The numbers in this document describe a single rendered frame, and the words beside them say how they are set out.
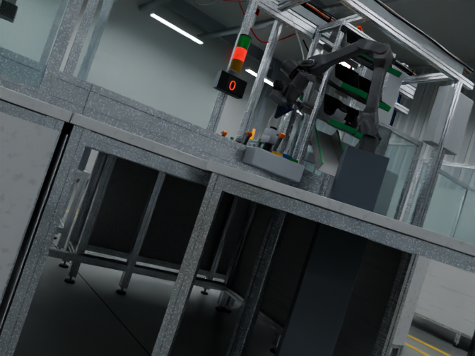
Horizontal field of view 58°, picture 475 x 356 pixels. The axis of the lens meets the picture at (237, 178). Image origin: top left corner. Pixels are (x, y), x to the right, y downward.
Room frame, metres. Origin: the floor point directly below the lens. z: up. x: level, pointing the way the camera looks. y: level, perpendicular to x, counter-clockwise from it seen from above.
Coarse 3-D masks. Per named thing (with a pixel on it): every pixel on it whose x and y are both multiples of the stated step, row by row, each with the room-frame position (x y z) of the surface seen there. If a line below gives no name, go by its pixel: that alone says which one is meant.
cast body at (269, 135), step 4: (268, 128) 1.70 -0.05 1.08; (272, 128) 1.69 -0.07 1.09; (276, 128) 1.70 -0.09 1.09; (264, 132) 1.71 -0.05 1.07; (268, 132) 1.69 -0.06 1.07; (272, 132) 1.68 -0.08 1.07; (276, 132) 1.69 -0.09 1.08; (264, 136) 1.70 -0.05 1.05; (268, 136) 1.68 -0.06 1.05; (272, 136) 1.67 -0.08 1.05; (276, 136) 1.69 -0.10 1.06; (264, 140) 1.69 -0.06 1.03; (268, 140) 1.67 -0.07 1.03; (272, 140) 1.67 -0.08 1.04; (276, 140) 1.68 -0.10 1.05; (272, 144) 1.68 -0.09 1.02
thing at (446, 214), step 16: (448, 176) 5.13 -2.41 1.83; (464, 176) 4.98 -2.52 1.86; (416, 192) 5.39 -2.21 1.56; (448, 192) 5.08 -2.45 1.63; (464, 192) 4.94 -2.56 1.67; (432, 208) 5.19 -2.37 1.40; (448, 208) 5.04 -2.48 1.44; (464, 208) 4.89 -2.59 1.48; (432, 224) 5.14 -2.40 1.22; (448, 224) 4.99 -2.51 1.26; (464, 224) 4.85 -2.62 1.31; (464, 240) 4.81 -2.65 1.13
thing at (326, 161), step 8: (312, 136) 1.84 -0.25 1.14; (320, 136) 1.90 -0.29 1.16; (328, 136) 1.93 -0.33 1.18; (336, 136) 1.91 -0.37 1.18; (312, 144) 1.82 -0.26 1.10; (320, 144) 1.86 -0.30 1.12; (328, 144) 1.89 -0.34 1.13; (336, 144) 1.89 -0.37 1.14; (320, 152) 1.74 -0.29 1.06; (328, 152) 1.85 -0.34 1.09; (336, 152) 1.87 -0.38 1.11; (320, 160) 1.72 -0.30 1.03; (328, 160) 1.80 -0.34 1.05; (336, 160) 1.83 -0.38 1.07; (320, 168) 1.74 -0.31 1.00; (328, 168) 1.77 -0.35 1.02; (336, 168) 1.80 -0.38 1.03
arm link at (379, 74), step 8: (376, 56) 1.46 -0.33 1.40; (384, 56) 1.45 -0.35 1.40; (392, 56) 1.49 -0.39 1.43; (376, 64) 1.47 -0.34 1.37; (384, 64) 1.46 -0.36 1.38; (376, 72) 1.47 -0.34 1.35; (384, 72) 1.47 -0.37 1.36; (376, 80) 1.47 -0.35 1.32; (384, 80) 1.49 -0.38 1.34; (376, 88) 1.46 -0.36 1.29; (368, 96) 1.47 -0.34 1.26; (376, 96) 1.46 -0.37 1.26; (368, 104) 1.47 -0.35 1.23; (376, 104) 1.45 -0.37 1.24; (360, 112) 1.46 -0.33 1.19; (368, 112) 1.45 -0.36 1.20; (376, 112) 1.45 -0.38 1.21; (360, 120) 1.45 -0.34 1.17; (376, 120) 1.45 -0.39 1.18; (360, 128) 1.46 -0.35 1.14
